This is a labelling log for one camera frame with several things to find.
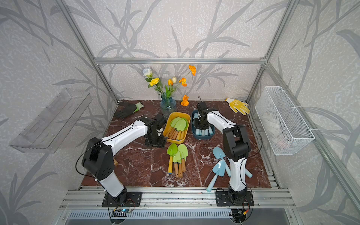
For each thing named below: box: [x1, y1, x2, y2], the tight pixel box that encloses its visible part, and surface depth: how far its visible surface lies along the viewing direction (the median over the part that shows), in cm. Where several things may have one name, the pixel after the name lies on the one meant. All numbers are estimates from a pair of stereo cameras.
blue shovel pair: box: [195, 126, 214, 136], surface depth 98 cm
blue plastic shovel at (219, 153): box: [212, 146, 231, 177], surface depth 91 cm
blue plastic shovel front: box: [206, 159, 226, 193], surface depth 85 cm
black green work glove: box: [114, 101, 145, 120], surface depth 117 cm
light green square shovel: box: [174, 119, 187, 141], surface depth 102 cm
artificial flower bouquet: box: [142, 64, 197, 107], surface depth 95 cm
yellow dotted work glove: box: [225, 97, 251, 116], surface depth 121 cm
